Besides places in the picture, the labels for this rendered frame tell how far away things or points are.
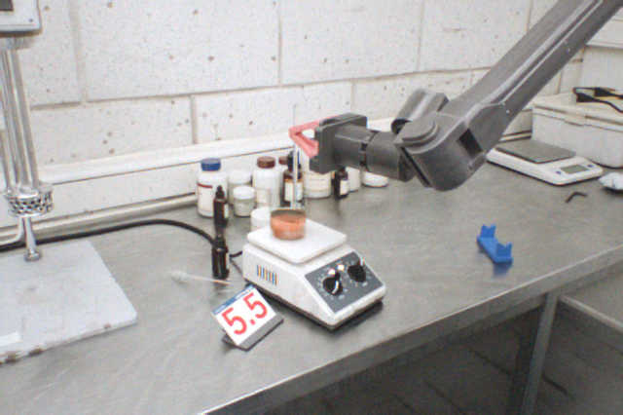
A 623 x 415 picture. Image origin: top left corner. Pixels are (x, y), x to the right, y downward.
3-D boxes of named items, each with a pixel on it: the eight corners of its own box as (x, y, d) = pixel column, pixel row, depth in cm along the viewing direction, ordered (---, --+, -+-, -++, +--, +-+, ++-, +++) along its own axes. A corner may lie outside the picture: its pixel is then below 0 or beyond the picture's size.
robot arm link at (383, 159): (400, 164, 68) (411, 193, 72) (427, 123, 70) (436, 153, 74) (353, 152, 72) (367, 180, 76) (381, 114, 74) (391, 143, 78)
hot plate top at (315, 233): (349, 241, 91) (349, 236, 91) (297, 265, 83) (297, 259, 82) (297, 219, 98) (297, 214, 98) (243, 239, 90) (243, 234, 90)
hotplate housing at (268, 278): (386, 300, 89) (390, 254, 86) (331, 333, 80) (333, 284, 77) (289, 253, 103) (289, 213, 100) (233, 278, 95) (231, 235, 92)
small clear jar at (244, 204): (241, 207, 124) (241, 184, 122) (259, 211, 122) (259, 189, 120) (229, 213, 120) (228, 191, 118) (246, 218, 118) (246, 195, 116)
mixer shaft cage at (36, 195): (60, 212, 83) (32, 36, 74) (9, 221, 80) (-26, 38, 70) (52, 198, 88) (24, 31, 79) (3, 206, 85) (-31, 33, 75)
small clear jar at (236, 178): (252, 206, 125) (251, 177, 122) (226, 207, 124) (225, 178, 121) (251, 196, 130) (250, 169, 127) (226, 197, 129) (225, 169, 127)
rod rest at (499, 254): (513, 262, 102) (516, 245, 101) (494, 263, 102) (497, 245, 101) (493, 239, 112) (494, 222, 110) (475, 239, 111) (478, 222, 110)
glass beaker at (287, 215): (263, 232, 92) (263, 182, 89) (301, 227, 94) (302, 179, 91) (274, 250, 86) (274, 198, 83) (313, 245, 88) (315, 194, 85)
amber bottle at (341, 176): (331, 195, 132) (332, 161, 129) (336, 190, 135) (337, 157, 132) (345, 198, 131) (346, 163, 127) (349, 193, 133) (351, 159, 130)
